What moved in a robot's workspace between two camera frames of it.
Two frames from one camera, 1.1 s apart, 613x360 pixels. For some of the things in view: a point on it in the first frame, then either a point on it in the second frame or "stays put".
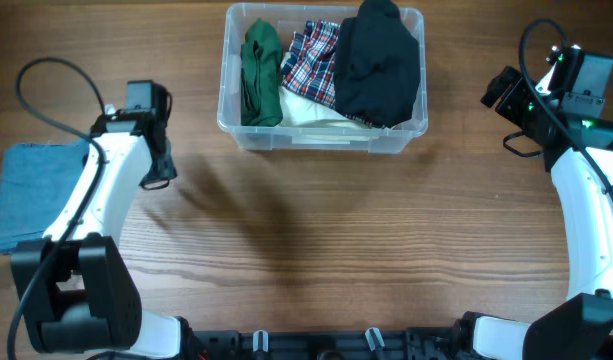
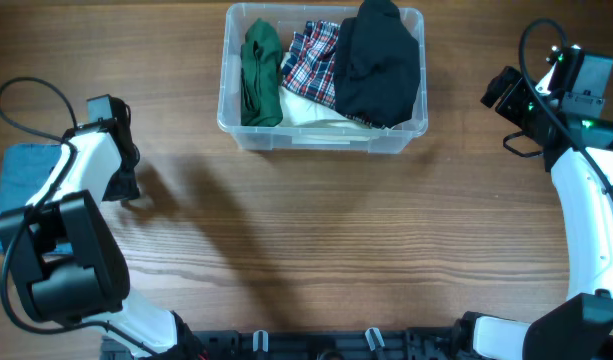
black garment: (377, 66) stays put
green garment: (261, 77) stays put
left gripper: (165, 171) to (127, 189)
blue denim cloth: (32, 184) stays put
